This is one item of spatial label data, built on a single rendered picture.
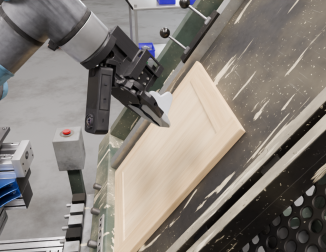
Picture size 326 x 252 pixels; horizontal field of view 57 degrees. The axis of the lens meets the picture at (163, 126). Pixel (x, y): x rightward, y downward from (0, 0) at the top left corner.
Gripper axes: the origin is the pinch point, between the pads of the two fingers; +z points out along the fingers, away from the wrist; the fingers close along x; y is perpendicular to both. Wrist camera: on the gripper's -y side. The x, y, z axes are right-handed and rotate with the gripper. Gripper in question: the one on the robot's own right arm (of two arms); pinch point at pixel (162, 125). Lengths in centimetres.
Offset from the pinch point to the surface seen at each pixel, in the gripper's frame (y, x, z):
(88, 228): -29, 61, 38
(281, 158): -0.1, -22.6, 6.2
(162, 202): -10.5, 14.9, 23.5
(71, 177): -14, 99, 38
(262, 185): -4.6, -20.6, 7.4
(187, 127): 12.0, 17.4, 20.8
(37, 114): 34, 311, 64
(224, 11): 52, 19, 13
